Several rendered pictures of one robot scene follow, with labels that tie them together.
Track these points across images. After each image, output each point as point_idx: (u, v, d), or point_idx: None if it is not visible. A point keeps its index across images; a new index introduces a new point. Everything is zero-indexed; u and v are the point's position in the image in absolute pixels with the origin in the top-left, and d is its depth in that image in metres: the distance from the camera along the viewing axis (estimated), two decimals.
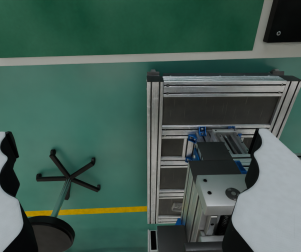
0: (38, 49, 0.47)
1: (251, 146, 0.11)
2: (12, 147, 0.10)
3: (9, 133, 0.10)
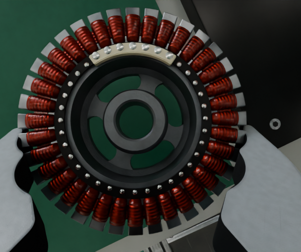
0: None
1: None
2: None
3: (25, 130, 0.10)
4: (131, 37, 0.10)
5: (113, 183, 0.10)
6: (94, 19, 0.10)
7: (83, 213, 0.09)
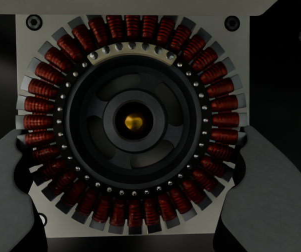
0: None
1: None
2: None
3: (25, 130, 0.10)
4: (131, 36, 0.09)
5: (112, 184, 0.10)
6: (92, 17, 0.10)
7: (83, 214, 0.09)
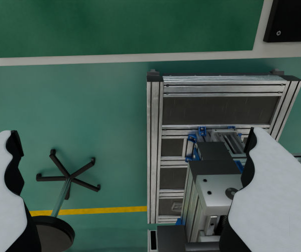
0: (37, 49, 0.47)
1: (247, 145, 0.11)
2: (17, 146, 0.10)
3: (14, 132, 0.10)
4: None
5: None
6: None
7: None
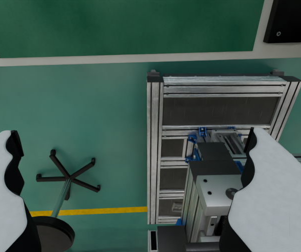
0: (38, 49, 0.47)
1: (247, 145, 0.11)
2: (17, 146, 0.10)
3: (14, 132, 0.10)
4: None
5: None
6: None
7: None
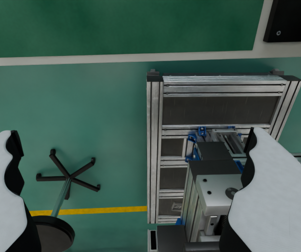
0: (37, 49, 0.47)
1: (247, 145, 0.11)
2: (17, 146, 0.10)
3: (14, 132, 0.10)
4: None
5: None
6: None
7: None
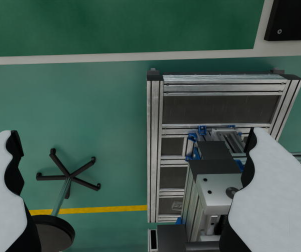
0: (37, 47, 0.47)
1: (247, 145, 0.11)
2: (17, 146, 0.10)
3: (14, 132, 0.10)
4: None
5: None
6: None
7: None
